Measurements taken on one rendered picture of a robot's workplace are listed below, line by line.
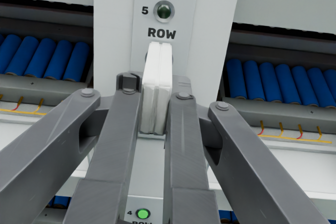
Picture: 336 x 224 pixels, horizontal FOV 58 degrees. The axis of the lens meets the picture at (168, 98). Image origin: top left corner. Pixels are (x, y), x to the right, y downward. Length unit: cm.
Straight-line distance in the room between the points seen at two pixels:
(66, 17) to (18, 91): 12
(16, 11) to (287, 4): 31
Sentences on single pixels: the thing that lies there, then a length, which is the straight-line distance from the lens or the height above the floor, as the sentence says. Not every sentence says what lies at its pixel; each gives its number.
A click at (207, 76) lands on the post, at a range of 23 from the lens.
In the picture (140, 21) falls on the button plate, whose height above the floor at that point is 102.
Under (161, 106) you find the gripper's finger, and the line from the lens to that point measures 15.
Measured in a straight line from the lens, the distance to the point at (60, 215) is 44.
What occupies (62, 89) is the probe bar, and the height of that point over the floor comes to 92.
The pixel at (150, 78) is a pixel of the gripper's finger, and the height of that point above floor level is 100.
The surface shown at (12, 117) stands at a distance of 33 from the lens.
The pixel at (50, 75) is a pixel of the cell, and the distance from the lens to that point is 35.
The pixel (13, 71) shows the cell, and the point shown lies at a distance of 36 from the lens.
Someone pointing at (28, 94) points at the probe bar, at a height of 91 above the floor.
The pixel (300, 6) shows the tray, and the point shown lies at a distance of 24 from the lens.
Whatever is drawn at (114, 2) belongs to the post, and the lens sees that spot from 21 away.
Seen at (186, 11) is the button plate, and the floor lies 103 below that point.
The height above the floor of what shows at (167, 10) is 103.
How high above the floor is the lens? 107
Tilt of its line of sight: 27 degrees down
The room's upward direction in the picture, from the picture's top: 7 degrees clockwise
